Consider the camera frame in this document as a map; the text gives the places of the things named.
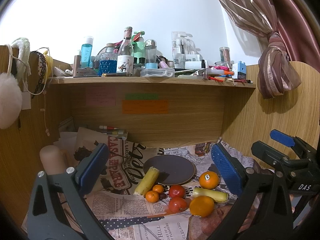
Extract yellow banana piece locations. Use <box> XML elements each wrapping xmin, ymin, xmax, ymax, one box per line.
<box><xmin>133</xmin><ymin>167</ymin><xmax>160</xmax><ymax>197</ymax></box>
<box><xmin>193</xmin><ymin>187</ymin><xmax>229</xmax><ymax>203</ymax></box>

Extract large plain orange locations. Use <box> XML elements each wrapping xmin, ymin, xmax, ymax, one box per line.
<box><xmin>189</xmin><ymin>196</ymin><xmax>215</xmax><ymax>218</ymax></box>

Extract orange with sticker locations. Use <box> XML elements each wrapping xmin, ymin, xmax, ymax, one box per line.
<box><xmin>199</xmin><ymin>171</ymin><xmax>220</xmax><ymax>190</ymax></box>

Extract red tomato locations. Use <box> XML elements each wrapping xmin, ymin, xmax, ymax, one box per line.
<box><xmin>168</xmin><ymin>197</ymin><xmax>188</xmax><ymax>213</ymax></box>
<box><xmin>169</xmin><ymin>185</ymin><xmax>185</xmax><ymax>198</ymax></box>

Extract small tangerine front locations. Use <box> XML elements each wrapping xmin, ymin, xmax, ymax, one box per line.
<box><xmin>145</xmin><ymin>191</ymin><xmax>159</xmax><ymax>203</ymax></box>

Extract small tangerine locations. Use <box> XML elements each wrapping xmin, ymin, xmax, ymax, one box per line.
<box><xmin>152</xmin><ymin>184</ymin><xmax>164</xmax><ymax>194</ymax></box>
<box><xmin>145</xmin><ymin>191</ymin><xmax>159</xmax><ymax>203</ymax></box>

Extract small tangerine back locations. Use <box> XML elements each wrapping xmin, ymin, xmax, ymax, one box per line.
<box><xmin>152</xmin><ymin>184</ymin><xmax>164</xmax><ymax>194</ymax></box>

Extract printed newspaper sheet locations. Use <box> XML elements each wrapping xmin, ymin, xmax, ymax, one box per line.
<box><xmin>21</xmin><ymin>126</ymin><xmax>266</xmax><ymax>240</ymax></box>

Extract blue pencil sharpener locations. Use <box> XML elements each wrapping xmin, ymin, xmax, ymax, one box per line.
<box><xmin>232</xmin><ymin>61</ymin><xmax>246</xmax><ymax>80</ymax></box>

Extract dark round plate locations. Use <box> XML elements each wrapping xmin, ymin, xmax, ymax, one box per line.
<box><xmin>143</xmin><ymin>155</ymin><xmax>196</xmax><ymax>186</ymax></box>

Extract stack of pens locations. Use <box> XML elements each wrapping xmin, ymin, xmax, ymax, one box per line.
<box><xmin>98</xmin><ymin>125</ymin><xmax>128</xmax><ymax>140</ymax></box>

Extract clear tube container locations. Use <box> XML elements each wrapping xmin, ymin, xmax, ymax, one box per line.
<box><xmin>219</xmin><ymin>47</ymin><xmax>232</xmax><ymax>69</ymax></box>

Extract pink striped curtain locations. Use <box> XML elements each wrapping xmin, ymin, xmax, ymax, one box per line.
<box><xmin>219</xmin><ymin>0</ymin><xmax>319</xmax><ymax>99</ymax></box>

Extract pink sticky note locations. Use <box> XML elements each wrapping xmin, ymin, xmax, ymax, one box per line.
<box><xmin>85</xmin><ymin>86</ymin><xmax>116</xmax><ymax>107</ymax></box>

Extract orange sticky note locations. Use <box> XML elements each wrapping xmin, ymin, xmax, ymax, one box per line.
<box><xmin>121</xmin><ymin>100</ymin><xmax>169</xmax><ymax>114</ymax></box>

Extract white cosmetics organizer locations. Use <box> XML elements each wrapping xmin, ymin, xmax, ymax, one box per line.
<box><xmin>171</xmin><ymin>31</ymin><xmax>208</xmax><ymax>70</ymax></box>

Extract clear plastic flat box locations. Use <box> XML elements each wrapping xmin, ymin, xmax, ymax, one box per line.
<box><xmin>140</xmin><ymin>68</ymin><xmax>175</xmax><ymax>78</ymax></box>

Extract wooden shelf board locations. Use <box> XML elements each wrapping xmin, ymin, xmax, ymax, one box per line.
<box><xmin>49</xmin><ymin>76</ymin><xmax>256</xmax><ymax>89</ymax></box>

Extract green sticky note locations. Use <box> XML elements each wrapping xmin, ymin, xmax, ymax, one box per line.
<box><xmin>125</xmin><ymin>93</ymin><xmax>159</xmax><ymax>100</ymax></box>

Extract white fluffy earmuffs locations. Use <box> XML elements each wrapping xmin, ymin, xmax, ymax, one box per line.
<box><xmin>1</xmin><ymin>37</ymin><xmax>31</xmax><ymax>129</ymax></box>

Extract blue patterned glass jar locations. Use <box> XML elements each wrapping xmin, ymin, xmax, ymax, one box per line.
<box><xmin>99</xmin><ymin>43</ymin><xmax>118</xmax><ymax>76</ymax></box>

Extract blue liquid bottle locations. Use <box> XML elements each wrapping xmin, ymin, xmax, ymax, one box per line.
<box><xmin>81</xmin><ymin>37</ymin><xmax>93</xmax><ymax>68</ymax></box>

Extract clear glass wine bottle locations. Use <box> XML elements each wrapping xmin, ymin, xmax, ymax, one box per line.
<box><xmin>117</xmin><ymin>27</ymin><xmax>134</xmax><ymax>75</ymax></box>

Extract green spray bottle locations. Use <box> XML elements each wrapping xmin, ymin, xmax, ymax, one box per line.
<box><xmin>131</xmin><ymin>31</ymin><xmax>145</xmax><ymax>66</ymax></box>

